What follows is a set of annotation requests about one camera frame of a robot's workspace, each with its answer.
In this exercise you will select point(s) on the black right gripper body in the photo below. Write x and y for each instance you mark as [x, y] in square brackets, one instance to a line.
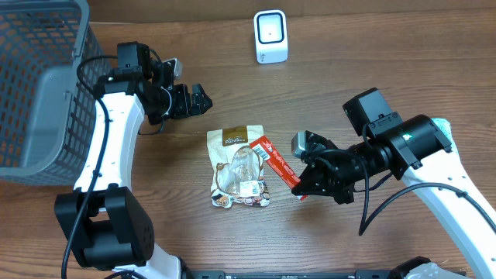
[330, 170]

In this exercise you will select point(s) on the white brown snack packet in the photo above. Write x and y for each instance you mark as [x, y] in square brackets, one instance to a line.
[238, 172]

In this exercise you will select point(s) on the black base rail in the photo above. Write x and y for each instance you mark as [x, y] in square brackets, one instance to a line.
[357, 274]

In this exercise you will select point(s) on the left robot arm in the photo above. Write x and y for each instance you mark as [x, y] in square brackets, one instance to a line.
[105, 226]

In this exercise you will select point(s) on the grey plastic mesh basket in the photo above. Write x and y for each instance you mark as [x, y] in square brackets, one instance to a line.
[47, 116]

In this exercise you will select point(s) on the red snack bar wrapper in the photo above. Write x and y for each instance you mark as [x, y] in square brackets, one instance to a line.
[269, 153]

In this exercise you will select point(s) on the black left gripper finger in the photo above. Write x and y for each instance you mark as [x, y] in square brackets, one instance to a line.
[182, 92]
[200, 102]

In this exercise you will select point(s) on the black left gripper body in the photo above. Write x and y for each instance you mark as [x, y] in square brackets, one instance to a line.
[183, 102]

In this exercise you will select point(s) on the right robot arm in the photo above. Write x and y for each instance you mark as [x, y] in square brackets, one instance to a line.
[397, 157]

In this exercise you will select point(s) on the white barcode scanner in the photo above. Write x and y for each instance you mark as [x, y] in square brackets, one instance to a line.
[270, 36]

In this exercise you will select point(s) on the teal tissue packet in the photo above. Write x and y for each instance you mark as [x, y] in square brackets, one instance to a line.
[445, 127]

